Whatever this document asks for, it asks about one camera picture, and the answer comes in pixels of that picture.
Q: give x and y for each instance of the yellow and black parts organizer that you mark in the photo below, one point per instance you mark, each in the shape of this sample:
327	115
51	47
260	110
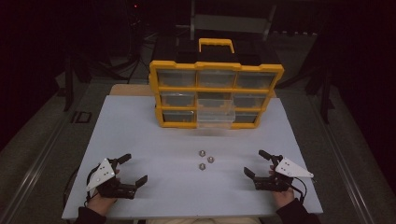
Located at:
214	66

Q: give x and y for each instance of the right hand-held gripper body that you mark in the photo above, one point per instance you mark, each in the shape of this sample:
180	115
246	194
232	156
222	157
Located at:
289	168

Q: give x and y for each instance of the person's right hand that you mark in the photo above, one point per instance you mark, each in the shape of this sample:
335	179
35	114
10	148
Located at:
284	198

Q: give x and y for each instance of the grey metal frame stand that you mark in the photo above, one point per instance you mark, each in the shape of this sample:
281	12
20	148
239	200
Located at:
230	23

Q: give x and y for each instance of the single clear plastic bin drawer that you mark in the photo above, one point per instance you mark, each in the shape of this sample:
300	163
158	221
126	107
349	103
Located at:
216	115

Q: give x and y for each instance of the black metal stand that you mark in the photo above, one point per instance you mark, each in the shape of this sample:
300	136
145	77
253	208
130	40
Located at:
326	96

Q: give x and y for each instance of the person's left hand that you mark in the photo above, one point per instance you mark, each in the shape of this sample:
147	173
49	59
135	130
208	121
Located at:
99	203

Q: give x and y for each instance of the black rectangular floor frame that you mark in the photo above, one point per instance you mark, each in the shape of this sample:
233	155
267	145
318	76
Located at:
74	117

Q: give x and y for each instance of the grid of clear drawers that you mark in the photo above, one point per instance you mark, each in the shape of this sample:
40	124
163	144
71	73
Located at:
176	77

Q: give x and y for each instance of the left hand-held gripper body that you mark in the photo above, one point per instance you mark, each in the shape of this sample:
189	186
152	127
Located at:
104	174

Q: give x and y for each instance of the silver metal hex nut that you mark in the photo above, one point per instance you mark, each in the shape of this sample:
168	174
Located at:
202	153
202	166
210	159

